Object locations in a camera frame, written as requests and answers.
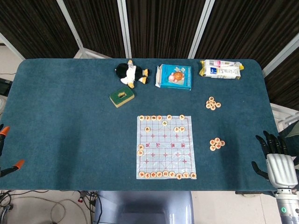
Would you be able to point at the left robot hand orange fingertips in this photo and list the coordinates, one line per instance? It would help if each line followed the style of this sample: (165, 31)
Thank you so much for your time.
(5, 131)

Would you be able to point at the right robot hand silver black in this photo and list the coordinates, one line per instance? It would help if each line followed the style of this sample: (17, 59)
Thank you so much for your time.
(281, 170)

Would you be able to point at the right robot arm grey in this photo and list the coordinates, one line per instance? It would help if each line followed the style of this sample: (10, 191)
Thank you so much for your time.
(288, 207)

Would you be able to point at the black box device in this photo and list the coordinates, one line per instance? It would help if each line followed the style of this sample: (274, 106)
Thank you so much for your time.
(4, 86)

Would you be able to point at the white divider foot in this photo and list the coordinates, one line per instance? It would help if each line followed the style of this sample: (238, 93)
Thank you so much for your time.
(283, 114)
(91, 54)

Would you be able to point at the red emergency stop button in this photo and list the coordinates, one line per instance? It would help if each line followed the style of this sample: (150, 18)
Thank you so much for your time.
(80, 198)

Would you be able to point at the white yellow snack package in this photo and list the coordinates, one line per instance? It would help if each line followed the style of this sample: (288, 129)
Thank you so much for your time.
(222, 71)

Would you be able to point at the plastic Chinese chess board sheet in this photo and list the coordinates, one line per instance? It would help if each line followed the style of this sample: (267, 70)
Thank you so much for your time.
(165, 151)

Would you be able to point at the green yellow sponge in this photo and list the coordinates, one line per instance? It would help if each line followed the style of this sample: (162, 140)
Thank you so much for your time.
(121, 95)

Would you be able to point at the blue cardboard box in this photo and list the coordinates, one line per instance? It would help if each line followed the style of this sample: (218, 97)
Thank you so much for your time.
(184, 78)

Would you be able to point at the black white penguin plush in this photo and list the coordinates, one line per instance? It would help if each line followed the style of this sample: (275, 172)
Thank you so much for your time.
(129, 72)

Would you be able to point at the grey robot torso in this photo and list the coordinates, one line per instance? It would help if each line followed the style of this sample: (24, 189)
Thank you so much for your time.
(144, 207)

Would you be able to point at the dark divider panel white frame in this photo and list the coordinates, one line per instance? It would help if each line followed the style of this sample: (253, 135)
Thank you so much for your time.
(287, 84)
(35, 23)
(163, 23)
(98, 23)
(245, 28)

